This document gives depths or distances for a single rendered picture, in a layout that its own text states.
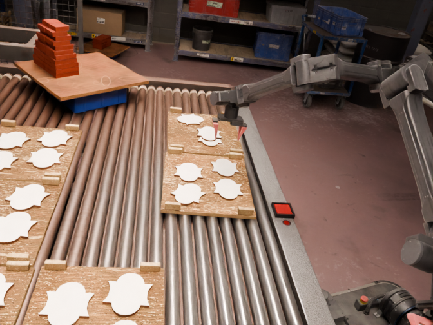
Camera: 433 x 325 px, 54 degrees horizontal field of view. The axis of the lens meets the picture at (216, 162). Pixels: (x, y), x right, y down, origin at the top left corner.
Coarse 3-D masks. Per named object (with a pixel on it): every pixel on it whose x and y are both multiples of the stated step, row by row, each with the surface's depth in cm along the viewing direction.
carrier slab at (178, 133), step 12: (168, 120) 211; (204, 120) 217; (168, 132) 200; (180, 132) 202; (192, 132) 204; (228, 132) 209; (168, 144) 190; (180, 144) 192; (192, 144) 193; (228, 144) 198; (240, 144) 200; (228, 156) 190
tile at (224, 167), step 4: (216, 160) 183; (220, 160) 183; (224, 160) 184; (228, 160) 184; (212, 164) 180; (216, 164) 180; (220, 164) 180; (224, 164) 181; (228, 164) 181; (232, 164) 181; (216, 168) 177; (220, 168) 178; (224, 168) 178; (228, 168) 178; (232, 168) 179; (216, 172) 176; (220, 172) 175; (224, 172) 175; (228, 172) 176; (232, 172) 176; (236, 172) 177; (224, 176) 174; (228, 176) 174; (232, 176) 175
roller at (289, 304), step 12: (252, 168) 187; (252, 180) 178; (252, 192) 172; (264, 204) 166; (264, 216) 158; (264, 228) 153; (264, 240) 149; (276, 252) 142; (276, 264) 137; (276, 276) 134; (288, 288) 129; (288, 300) 125; (288, 312) 122; (288, 324) 120; (300, 324) 118
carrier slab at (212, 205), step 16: (176, 160) 180; (192, 160) 182; (208, 160) 184; (240, 160) 187; (208, 176) 173; (240, 176) 176; (208, 192) 163; (192, 208) 153; (208, 208) 155; (224, 208) 156
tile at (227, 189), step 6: (222, 180) 170; (228, 180) 171; (216, 186) 166; (222, 186) 166; (228, 186) 167; (234, 186) 167; (240, 186) 169; (216, 192) 162; (222, 192) 163; (228, 192) 164; (234, 192) 164; (240, 192) 165; (222, 198) 161; (228, 198) 160; (234, 198) 161
